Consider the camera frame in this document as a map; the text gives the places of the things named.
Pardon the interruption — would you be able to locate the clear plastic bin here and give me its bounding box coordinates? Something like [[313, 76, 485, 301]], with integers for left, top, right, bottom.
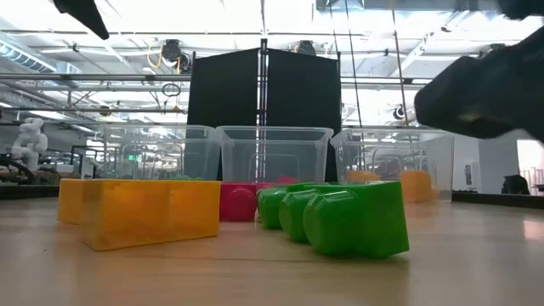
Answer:
[[215, 124, 335, 188], [101, 123, 223, 182], [331, 127, 456, 203]]

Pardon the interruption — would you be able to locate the long green building block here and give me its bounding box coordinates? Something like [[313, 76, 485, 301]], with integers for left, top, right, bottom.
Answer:
[[256, 181, 314, 230]]

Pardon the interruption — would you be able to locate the large yellow building block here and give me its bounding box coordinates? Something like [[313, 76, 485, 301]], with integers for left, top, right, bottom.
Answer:
[[80, 178, 222, 252]]

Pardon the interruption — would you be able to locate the black swivel chair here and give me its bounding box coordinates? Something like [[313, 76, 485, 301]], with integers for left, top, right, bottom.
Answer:
[[501, 173, 531, 196]]

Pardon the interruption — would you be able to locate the looped black hanging cable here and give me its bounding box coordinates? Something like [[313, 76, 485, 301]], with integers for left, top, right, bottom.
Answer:
[[161, 82, 182, 98]]

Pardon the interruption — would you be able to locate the yellow coiled cord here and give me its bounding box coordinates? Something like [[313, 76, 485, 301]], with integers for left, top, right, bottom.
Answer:
[[146, 42, 165, 69]]

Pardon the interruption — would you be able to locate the black folding partition screen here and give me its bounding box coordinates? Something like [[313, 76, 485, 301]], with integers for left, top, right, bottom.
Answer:
[[186, 38, 343, 196]]

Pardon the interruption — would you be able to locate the short green building block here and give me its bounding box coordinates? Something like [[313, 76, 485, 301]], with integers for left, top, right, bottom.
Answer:
[[280, 180, 411, 259]]

